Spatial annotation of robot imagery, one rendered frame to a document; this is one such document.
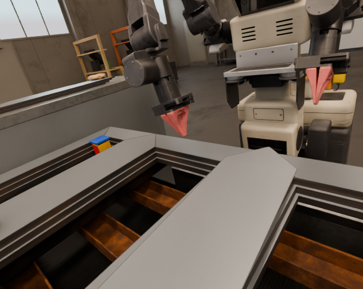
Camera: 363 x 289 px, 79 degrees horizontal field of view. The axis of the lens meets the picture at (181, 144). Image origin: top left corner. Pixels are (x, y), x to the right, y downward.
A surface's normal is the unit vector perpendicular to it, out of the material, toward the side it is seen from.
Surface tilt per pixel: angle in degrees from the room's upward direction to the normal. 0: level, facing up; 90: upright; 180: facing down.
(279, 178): 1
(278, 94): 98
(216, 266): 0
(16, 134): 90
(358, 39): 90
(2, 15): 90
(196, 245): 0
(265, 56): 90
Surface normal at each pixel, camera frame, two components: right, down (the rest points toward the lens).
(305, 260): -0.18, -0.89
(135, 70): -0.48, 0.37
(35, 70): 0.78, 0.12
